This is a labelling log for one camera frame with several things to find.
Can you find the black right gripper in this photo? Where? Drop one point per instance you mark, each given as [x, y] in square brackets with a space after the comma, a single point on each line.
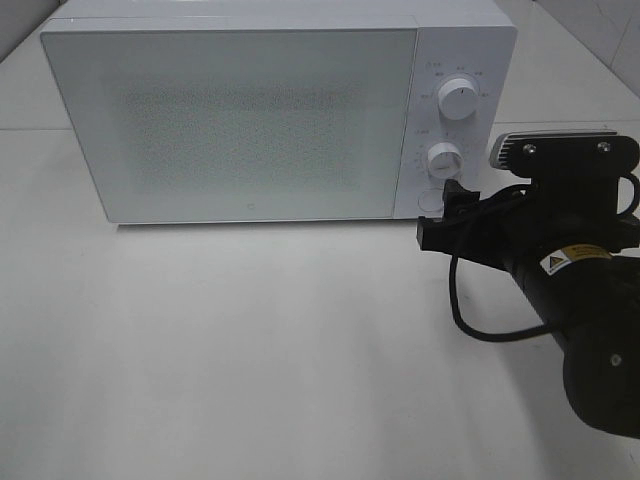
[539, 229]

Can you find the round white door button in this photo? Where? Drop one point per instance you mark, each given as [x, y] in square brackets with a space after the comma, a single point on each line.
[431, 201]

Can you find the white timer knob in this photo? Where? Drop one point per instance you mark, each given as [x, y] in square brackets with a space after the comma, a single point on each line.
[443, 161]

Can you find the white microwave door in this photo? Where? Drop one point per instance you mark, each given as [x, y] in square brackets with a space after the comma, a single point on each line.
[202, 126]

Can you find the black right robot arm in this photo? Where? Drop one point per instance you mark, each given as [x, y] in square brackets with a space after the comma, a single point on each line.
[591, 309]

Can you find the upper white power knob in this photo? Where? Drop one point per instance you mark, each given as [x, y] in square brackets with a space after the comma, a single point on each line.
[458, 97]

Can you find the white microwave oven body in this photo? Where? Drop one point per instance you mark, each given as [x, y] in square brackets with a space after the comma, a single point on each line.
[471, 38]

